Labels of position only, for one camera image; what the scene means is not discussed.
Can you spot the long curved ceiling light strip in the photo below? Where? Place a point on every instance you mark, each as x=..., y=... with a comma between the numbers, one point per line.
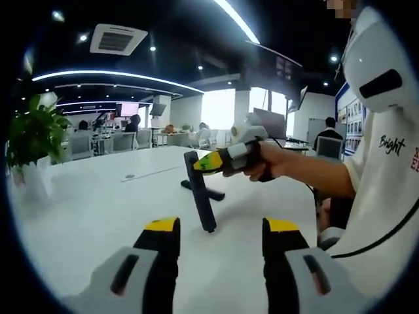
x=98, y=72
x=235, y=18

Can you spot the group of white office chairs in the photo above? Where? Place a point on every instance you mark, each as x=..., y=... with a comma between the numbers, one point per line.
x=124, y=140

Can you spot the dark grey marker pen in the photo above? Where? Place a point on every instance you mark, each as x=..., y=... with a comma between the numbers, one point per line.
x=203, y=202

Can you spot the white chest-worn device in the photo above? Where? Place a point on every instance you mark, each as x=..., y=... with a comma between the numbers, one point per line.
x=370, y=49

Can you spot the white table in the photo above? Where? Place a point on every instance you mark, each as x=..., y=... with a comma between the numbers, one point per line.
x=98, y=202

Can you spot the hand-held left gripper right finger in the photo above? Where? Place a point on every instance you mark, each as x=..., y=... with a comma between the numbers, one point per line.
x=288, y=261

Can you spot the tilted black monitor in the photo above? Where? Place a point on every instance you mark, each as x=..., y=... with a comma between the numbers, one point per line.
x=158, y=109

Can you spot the black remote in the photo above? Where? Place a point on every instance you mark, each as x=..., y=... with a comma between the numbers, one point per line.
x=216, y=195

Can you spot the person's right hand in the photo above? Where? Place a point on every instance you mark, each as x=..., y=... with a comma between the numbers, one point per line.
x=266, y=163

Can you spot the hanging dark display screen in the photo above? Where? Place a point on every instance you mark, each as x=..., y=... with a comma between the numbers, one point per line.
x=283, y=67

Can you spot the bright wall display screen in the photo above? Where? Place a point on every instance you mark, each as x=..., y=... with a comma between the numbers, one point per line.
x=127, y=109

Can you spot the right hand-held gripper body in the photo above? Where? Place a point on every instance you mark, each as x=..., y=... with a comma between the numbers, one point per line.
x=252, y=132

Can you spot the blue white wall poster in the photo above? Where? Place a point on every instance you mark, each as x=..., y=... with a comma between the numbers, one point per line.
x=352, y=124

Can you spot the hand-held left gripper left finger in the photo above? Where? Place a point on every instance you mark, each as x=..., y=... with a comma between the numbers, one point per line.
x=147, y=261

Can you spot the desktop monitor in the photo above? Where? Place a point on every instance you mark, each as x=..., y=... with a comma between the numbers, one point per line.
x=275, y=121

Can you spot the green potted plant white pot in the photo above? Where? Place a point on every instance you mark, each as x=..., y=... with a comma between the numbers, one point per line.
x=36, y=131

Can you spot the ceiling air conditioner unit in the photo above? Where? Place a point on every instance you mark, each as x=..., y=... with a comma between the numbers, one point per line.
x=118, y=39

